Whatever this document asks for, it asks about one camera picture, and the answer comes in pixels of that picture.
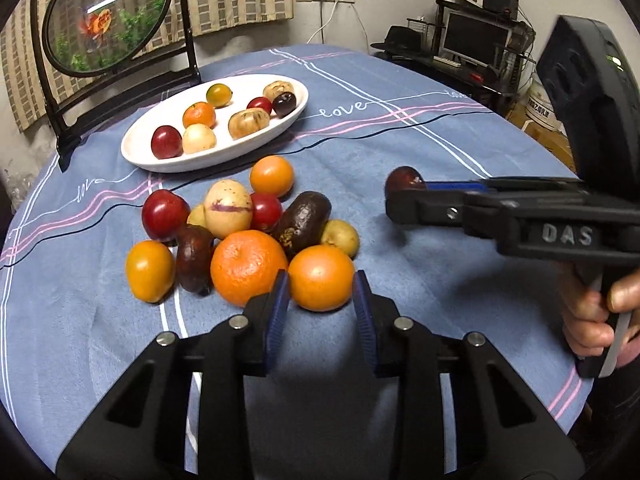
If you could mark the pale yellow round fruit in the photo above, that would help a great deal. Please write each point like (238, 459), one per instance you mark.
(199, 140)

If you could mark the white keyboard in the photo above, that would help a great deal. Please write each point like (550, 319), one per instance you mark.
(447, 61)

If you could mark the white oval plate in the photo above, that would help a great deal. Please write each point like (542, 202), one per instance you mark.
(140, 155)

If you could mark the white plastic bucket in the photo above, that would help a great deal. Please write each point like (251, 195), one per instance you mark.
(542, 105)

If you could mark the blue striped tablecloth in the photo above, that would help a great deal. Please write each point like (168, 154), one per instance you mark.
(425, 285)

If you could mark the small yellow fruit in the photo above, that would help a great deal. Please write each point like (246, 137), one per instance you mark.
(341, 236)
(196, 216)

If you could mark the dark maroon oblong fruit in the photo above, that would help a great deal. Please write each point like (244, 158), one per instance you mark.
(194, 266)

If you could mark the pale purple-streaked fruit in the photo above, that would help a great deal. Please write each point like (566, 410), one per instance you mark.
(228, 208)

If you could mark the green-yellow round fruit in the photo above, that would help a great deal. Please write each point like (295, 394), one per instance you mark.
(219, 95)

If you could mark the brown cardboard box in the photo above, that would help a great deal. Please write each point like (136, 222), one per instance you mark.
(547, 142)

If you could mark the large tan round fruit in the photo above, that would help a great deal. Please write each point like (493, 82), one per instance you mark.
(249, 123)

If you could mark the round goldfish embroidery screen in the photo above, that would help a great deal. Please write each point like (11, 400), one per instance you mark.
(110, 15)

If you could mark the black hat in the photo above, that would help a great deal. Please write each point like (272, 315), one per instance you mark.
(402, 39)

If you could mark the black metal rack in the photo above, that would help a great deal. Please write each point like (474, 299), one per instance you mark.
(415, 62)

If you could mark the dark speckled oblong fruit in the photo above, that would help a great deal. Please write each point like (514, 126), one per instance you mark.
(301, 222)

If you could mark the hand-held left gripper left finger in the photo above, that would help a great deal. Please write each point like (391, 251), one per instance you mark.
(277, 320)

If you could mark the clear plastic bags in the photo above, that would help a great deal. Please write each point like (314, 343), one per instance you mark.
(12, 175)

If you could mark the red tomato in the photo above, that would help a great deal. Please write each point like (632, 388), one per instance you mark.
(258, 104)
(266, 211)

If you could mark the person's right hand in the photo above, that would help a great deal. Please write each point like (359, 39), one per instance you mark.
(582, 320)

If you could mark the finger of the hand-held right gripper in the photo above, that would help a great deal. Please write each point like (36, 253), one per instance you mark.
(425, 210)
(455, 186)

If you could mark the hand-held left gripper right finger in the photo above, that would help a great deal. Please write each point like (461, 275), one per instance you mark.
(364, 320)

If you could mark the dark purple plum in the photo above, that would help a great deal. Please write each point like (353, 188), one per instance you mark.
(402, 177)
(284, 104)

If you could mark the dark red plum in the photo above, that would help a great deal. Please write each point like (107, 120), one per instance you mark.
(166, 142)
(165, 215)

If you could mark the computer monitor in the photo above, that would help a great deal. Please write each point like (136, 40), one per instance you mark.
(475, 37)

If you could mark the yellow-orange round fruit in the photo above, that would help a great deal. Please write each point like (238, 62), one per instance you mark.
(150, 270)

